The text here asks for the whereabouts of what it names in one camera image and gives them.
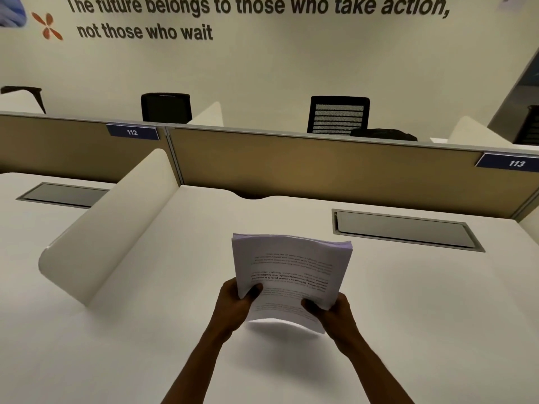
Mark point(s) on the person's left hand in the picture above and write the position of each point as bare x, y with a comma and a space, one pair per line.
231, 305

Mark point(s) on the person's right hand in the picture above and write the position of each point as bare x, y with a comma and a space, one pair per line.
338, 317

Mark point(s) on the person's right thumb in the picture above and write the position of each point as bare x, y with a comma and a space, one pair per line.
311, 306

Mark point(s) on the person's left thumb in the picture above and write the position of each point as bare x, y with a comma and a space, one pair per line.
252, 291

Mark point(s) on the stack of printed paper sheets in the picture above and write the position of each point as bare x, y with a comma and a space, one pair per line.
294, 271

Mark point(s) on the person's right forearm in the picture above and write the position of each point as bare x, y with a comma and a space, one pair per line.
372, 374

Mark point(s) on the person's left forearm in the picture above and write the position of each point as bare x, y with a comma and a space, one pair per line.
194, 366

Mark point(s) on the beige partition panel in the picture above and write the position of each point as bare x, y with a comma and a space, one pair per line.
349, 168
71, 142

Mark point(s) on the white curved desk divider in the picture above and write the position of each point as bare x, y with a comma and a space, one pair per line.
207, 115
111, 225
478, 132

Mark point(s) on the black bag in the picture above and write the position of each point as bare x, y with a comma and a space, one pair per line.
383, 134

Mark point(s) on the black mesh-back office chair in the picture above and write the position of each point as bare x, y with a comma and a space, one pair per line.
338, 115

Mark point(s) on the blue desk number label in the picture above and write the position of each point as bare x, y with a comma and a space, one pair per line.
509, 163
132, 132

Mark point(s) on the black solid-back office chair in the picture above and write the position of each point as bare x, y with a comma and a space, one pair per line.
166, 107

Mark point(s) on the black chair armrest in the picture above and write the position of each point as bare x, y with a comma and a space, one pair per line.
26, 94

